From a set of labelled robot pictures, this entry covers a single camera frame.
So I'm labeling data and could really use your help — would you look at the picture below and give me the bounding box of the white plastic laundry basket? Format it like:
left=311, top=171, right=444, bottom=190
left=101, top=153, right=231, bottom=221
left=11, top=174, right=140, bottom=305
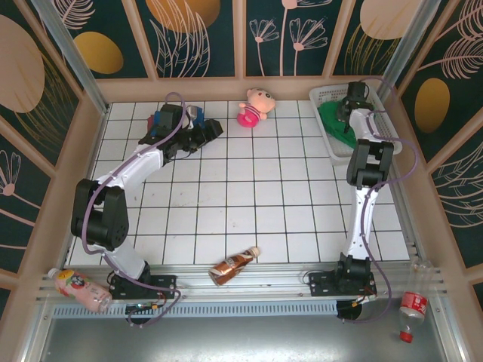
left=309, top=83, right=403, bottom=166

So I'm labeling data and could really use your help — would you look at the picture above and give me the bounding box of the blue tank top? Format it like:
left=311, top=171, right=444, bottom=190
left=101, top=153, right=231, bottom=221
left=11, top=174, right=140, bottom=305
left=149, top=107, right=207, bottom=137

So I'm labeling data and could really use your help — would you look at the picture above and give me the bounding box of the green tank top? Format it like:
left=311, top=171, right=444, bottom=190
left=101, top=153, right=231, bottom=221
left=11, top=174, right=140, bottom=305
left=316, top=98, right=358, bottom=148

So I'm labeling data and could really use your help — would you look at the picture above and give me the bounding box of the pink plush doll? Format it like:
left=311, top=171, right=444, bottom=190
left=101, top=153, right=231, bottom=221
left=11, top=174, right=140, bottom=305
left=236, top=87, right=275, bottom=129

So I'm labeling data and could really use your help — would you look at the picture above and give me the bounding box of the brown drink bottle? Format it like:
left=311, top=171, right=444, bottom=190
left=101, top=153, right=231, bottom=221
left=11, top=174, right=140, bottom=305
left=209, top=246, right=260, bottom=287

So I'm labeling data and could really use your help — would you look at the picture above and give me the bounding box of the pink drink bottle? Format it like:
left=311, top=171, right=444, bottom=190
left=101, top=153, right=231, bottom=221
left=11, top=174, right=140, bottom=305
left=48, top=267, right=114, bottom=313

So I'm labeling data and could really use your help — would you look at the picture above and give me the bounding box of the grey metal panel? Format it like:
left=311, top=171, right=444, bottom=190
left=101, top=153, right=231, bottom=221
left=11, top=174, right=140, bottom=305
left=22, top=315, right=467, bottom=362

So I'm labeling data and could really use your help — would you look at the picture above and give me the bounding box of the red label cola bottle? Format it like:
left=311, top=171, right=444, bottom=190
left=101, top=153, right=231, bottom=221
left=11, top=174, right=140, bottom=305
left=398, top=290, right=429, bottom=343

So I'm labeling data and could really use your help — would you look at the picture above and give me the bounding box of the aluminium frame post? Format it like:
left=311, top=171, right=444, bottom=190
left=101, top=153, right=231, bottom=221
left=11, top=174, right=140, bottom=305
left=369, top=0, right=442, bottom=111
left=29, top=0, right=111, bottom=116

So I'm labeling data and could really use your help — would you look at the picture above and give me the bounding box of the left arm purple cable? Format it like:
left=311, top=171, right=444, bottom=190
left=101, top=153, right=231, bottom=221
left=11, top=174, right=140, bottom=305
left=81, top=91, right=189, bottom=328

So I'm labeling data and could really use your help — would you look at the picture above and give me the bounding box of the aluminium rail base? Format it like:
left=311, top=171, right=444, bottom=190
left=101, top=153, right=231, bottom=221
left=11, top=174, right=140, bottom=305
left=35, top=262, right=446, bottom=302

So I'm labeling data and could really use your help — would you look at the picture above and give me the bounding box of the grey slotted cable duct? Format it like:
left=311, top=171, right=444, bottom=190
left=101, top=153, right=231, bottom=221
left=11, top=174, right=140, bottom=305
left=52, top=299, right=339, bottom=318

